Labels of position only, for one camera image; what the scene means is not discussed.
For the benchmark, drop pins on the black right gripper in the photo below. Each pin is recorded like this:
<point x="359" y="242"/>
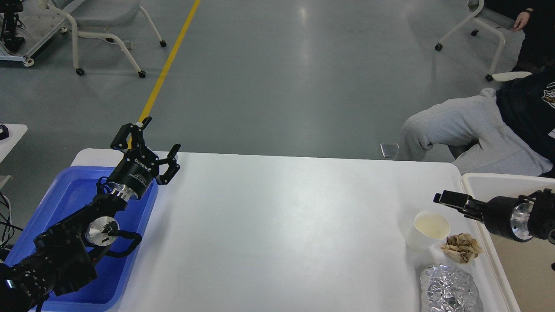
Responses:
<point x="503" y="216"/>

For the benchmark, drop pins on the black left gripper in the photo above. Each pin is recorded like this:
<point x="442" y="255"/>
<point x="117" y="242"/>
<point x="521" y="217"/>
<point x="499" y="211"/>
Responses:
<point x="140" y="165"/>

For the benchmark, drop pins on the white paper cup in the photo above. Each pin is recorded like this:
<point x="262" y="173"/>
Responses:
<point x="428" y="228"/>

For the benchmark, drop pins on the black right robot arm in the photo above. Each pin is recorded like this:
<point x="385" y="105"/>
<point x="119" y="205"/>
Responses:
<point x="542" y="219"/>

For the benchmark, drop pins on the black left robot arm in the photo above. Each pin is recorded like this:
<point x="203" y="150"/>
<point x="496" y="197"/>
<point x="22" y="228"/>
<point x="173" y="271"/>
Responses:
<point x="67" y="252"/>

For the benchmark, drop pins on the second person's hand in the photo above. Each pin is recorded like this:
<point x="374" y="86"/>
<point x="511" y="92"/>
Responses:
<point x="521" y="21"/>

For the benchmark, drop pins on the crumpled brown paper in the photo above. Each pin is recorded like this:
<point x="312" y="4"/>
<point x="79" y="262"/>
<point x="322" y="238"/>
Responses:
<point x="462" y="248"/>

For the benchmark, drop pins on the blue plastic bin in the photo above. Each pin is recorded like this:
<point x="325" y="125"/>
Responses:
<point x="72" y="189"/>

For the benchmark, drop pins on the seated person grey trousers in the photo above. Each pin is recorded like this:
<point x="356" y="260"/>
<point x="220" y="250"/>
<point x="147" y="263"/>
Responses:
<point x="508" y="131"/>

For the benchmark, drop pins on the small grey floor plate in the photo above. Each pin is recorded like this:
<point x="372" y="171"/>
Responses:
<point x="389" y="150"/>

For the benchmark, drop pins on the crumpled aluminium foil ball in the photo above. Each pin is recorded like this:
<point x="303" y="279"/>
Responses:
<point x="446" y="288"/>

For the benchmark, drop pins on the white plastic bin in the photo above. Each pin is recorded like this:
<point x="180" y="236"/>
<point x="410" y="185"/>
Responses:
<point x="527" y="266"/>

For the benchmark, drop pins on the white side table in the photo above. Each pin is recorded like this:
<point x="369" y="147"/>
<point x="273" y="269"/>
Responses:
<point x="17" y="131"/>

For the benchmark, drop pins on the black device on side table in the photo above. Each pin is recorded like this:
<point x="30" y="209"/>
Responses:
<point x="4" y="132"/>

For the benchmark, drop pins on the white chair left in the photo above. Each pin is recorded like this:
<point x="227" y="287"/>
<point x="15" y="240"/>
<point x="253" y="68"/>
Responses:
<point x="93" y="18"/>

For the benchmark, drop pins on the white equipment cart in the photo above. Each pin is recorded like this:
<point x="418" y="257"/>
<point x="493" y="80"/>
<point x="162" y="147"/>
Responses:
<point x="26" y="25"/>

